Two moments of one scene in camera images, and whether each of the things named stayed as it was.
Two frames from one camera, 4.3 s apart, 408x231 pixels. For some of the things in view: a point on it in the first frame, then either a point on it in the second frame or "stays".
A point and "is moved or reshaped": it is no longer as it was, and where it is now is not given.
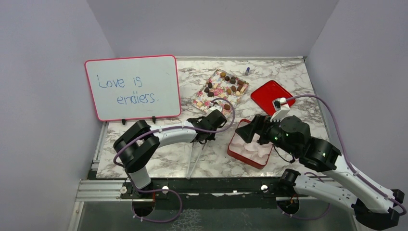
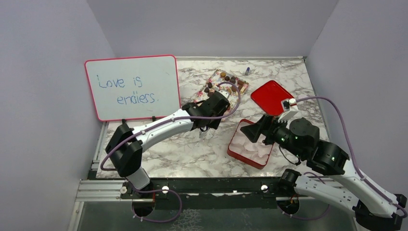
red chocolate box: (252, 153) stays
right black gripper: (259, 122) stays
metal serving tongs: (188, 176) is moved or reshaped
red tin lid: (264, 95) stays
